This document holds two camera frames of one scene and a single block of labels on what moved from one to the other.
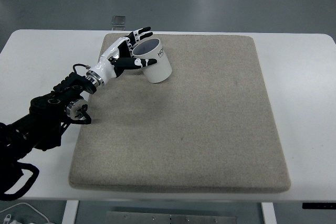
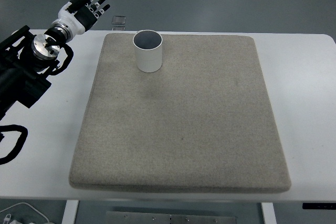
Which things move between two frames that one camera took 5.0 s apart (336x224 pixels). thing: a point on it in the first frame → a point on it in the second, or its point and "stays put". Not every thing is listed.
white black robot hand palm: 118,57 → 82,21
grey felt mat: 210,127 stays put
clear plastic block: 118,23 stays put
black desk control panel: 319,205 stays put
